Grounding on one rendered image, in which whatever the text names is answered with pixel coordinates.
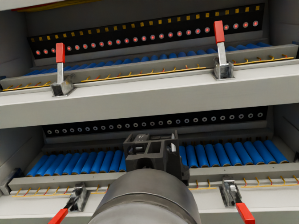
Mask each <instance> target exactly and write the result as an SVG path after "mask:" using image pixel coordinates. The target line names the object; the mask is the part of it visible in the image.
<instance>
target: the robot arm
mask: <svg viewBox="0 0 299 224"><path fill-rule="evenodd" d="M160 138H161V139H160ZM129 141H130V142H129ZM129 146H131V149H130V151H129ZM123 149H124V155H125V165H126V172H127V173H126V174H124V175H122V176H120V177H119V178H117V179H116V180H115V181H114V182H113V183H112V184H111V185H110V187H109V189H108V190H107V192H106V194H105V195H104V197H103V198H102V200H101V202H100V203H99V205H98V207H97V208H96V210H95V212H94V213H93V215H92V217H91V219H90V220H89V222H88V223H87V224H202V223H201V219H200V215H199V211H198V206H197V204H196V201H195V199H194V196H193V194H192V192H191V191H190V190H189V189H188V188H187V187H186V186H189V179H190V169H189V166H186V165H184V164H183V163H182V157H181V156H180V153H179V144H178V134H177V130H175V138H174V134H173V133H172V138H171V136H163V137H160V136H159V137H156V136H152V137H151V138H150V136H149V134H148V133H146V134H138V135H137V136H136V138H135V139H134V140H133V134H130V135H129V137H128V138H127V139H126V140H125V141H124V143H123Z"/></svg>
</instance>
